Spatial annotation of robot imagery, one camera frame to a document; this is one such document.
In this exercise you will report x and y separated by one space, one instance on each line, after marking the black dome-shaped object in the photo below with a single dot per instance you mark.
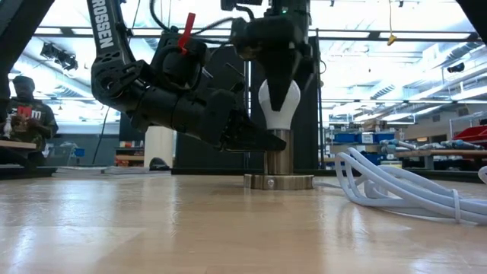
160 165

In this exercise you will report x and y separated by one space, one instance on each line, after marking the red storage bin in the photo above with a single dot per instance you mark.
472 134

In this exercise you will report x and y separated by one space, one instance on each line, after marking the shelf rack with blue bins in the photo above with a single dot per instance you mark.
346 137

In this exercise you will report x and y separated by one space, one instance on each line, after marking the long wooden workbench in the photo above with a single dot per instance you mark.
456 153

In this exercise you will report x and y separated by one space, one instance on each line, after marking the brass lamp socket base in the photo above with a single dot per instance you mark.
279 152

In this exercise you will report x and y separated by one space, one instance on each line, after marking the black ceiling camera rig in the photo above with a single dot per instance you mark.
61 57

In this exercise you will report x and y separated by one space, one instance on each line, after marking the wooden side table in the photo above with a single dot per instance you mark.
15 145

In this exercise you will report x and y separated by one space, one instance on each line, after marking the yellow hanging pendant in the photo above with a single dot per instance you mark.
392 39

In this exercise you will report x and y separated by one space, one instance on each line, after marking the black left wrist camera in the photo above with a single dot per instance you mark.
179 64

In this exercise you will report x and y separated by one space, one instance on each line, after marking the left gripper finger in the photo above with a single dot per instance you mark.
247 141

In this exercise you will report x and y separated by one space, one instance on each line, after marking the black aluminium table frame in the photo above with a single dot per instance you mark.
327 172

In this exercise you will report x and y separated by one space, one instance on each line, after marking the person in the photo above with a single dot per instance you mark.
28 118

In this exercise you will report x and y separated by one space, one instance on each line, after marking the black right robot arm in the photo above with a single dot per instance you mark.
293 7

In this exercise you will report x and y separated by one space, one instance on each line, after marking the small black ceiling camera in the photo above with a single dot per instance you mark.
456 68

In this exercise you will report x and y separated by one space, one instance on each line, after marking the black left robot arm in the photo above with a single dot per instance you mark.
110 76

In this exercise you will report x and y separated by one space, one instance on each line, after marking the black monitor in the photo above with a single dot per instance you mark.
125 133

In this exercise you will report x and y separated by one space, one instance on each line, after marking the white lightbulb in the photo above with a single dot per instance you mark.
279 120

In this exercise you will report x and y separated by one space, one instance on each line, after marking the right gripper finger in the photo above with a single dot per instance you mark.
281 76

